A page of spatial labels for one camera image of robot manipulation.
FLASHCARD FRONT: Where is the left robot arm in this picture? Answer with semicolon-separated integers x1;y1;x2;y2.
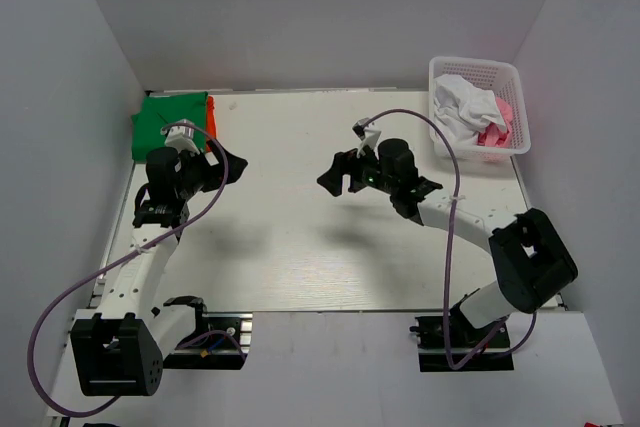
70;147;248;397

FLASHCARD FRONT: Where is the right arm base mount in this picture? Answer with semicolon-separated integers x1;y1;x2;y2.
409;315;514;373

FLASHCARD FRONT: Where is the white t shirt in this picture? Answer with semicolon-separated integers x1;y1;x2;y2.
432;74;506;146

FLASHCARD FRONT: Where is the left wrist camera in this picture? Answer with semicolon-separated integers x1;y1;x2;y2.
161;119;202;154

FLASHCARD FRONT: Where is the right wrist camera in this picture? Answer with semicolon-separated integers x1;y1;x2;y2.
352;118;381;158

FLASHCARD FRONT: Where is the white plastic basket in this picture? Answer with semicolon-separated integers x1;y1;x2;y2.
428;56;531;161

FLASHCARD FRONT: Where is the pink t shirt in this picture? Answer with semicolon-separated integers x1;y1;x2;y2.
477;97;514;148

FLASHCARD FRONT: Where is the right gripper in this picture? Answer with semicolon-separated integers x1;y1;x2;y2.
318;139;398;197

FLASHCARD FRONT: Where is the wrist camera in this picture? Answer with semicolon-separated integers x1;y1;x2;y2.
161;119;202;154
352;118;381;158

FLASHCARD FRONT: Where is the orange folded t shirt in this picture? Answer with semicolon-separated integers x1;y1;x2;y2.
205;95;217;138

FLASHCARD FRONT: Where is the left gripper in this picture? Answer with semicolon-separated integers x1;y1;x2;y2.
176;139;247;201

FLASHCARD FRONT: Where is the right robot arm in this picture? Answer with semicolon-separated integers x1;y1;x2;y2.
317;138;578;349

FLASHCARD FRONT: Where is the green folded t shirt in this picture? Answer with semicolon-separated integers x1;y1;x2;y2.
131;92;208;163

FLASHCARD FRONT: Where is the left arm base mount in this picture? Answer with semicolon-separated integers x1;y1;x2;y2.
161;296;253;371

